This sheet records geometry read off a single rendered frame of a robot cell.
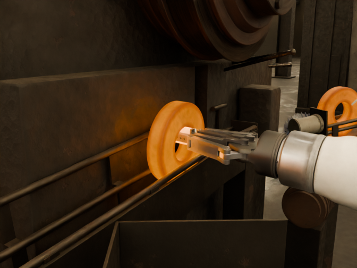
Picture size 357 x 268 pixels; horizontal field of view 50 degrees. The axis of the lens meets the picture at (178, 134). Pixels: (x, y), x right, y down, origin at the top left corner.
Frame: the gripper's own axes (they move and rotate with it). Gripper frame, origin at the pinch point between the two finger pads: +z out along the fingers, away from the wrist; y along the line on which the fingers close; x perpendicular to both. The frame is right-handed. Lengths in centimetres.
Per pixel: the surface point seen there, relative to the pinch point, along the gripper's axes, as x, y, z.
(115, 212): -6.7, -21.0, -3.1
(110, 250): -2.7, -32.9, -13.4
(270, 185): -78, 169, 35
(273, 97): 2.0, 41.0, -3.8
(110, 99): 7.0, -10.6, 7.2
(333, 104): -2, 64, -15
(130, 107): 4.9, -5.5, 7.1
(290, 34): 11, 862, 248
